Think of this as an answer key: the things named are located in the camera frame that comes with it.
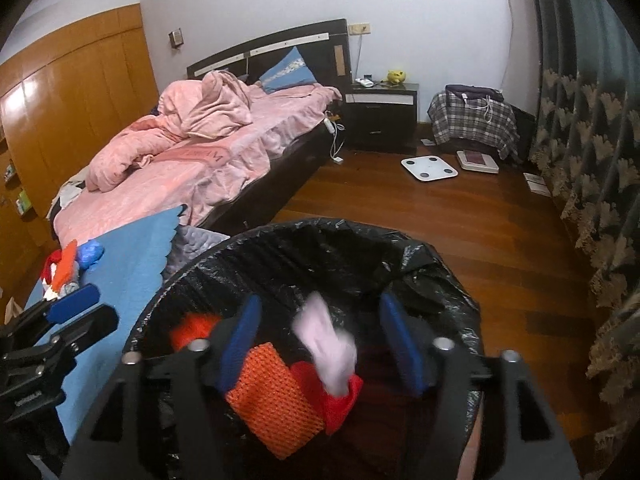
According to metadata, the pink tissue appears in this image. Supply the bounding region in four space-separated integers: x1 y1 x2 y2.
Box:
292 292 358 396

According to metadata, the dark patterned curtain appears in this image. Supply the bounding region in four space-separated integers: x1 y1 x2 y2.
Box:
525 0 640 382

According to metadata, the trash bin with black bag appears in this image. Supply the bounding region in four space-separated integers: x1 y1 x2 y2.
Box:
122 218 488 480

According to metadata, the orange foam net sleeve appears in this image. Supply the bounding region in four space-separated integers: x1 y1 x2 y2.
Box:
225 342 326 461

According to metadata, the blue mat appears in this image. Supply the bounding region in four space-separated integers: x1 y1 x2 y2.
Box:
25 205 184 442

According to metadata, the dark nightstand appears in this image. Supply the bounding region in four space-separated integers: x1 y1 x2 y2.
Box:
342 82 420 156

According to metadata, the red crumpled wrapper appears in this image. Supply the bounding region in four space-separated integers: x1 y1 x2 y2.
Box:
41 251 63 282

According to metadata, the red foam net piece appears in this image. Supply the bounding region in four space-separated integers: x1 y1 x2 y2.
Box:
290 360 364 436

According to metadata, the blue plastic bag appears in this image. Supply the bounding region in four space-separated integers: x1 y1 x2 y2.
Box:
76 241 105 272

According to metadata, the red-orange net piece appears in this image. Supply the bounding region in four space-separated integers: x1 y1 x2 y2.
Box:
170 312 224 354

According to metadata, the wooden wardrobe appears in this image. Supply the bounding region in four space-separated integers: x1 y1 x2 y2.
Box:
0 4 161 311

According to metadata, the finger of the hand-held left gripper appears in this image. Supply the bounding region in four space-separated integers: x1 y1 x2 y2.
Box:
31 305 120 362
10 284 99 335

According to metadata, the pink duvet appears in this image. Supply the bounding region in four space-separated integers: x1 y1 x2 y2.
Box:
87 70 257 194

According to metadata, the dark bag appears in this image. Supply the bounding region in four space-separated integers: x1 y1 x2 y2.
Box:
445 84 505 106

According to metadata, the dark wooden bed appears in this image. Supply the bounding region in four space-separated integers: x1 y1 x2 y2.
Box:
47 19 353 257

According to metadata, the grey quilted cloth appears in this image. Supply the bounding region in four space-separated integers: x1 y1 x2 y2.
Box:
167 225 231 276

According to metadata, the white scale with dark panel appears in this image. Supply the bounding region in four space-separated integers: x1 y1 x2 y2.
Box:
456 150 501 175

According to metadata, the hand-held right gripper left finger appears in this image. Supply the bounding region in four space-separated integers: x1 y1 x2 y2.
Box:
60 294 266 480

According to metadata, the white floor paper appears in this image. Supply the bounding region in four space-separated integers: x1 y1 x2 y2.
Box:
523 172 551 196

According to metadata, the white bathroom scale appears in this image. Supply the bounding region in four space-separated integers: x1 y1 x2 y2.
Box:
401 156 459 182

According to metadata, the pink bed sheet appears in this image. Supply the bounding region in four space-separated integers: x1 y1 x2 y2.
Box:
52 85 344 249

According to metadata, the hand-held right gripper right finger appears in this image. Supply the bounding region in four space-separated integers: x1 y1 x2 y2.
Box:
378 292 582 480

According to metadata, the blue pillow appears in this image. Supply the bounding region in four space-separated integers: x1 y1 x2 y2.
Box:
259 46 320 95

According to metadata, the pile of clothes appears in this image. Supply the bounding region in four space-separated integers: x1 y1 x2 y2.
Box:
47 170 94 221

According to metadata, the plaid cloth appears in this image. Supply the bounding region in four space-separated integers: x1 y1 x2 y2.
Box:
427 91 521 164

